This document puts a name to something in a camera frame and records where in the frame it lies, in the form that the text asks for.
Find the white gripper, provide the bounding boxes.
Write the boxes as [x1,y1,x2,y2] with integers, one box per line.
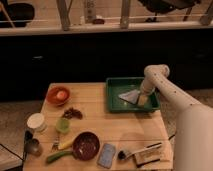
[137,79,155,106]

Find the grey towel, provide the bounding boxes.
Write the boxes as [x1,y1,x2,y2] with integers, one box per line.
[118,89,140,104]

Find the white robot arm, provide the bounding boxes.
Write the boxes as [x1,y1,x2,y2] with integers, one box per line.
[138,64,213,171]

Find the green plastic tray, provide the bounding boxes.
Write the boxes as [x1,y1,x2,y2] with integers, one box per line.
[106,77,160,113]

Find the brown wooden block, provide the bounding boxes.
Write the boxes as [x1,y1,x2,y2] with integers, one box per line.
[133,149,163,168]

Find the blue sponge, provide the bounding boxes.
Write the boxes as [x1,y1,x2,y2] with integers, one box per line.
[97,143,116,169]

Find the dark red bowl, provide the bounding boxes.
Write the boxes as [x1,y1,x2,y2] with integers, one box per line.
[72,132,100,161]

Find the brown dried fruit pile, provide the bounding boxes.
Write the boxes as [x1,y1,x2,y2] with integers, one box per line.
[63,108,83,119]

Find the egg in bowl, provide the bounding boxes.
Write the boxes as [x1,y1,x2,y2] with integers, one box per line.
[56,91,66,100]

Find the small green cup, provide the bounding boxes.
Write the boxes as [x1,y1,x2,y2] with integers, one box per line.
[55,118,70,134]

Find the orange bowl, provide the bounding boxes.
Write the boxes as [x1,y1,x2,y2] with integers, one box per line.
[46,86,70,106]

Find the yellow banana piece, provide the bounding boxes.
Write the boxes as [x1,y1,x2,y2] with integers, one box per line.
[58,139,74,150]

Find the black office chair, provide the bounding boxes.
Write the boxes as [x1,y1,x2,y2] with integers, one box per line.
[138,0,201,22]

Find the metal fork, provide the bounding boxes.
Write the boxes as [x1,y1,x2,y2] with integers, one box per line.
[51,133,60,151]

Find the white cup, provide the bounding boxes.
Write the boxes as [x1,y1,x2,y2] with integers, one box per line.
[27,113,47,132]

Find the green cucumber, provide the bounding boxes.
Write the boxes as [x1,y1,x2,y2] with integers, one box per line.
[46,151,72,164]

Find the dark chair left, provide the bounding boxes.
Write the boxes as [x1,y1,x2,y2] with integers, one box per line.
[0,0,35,28]

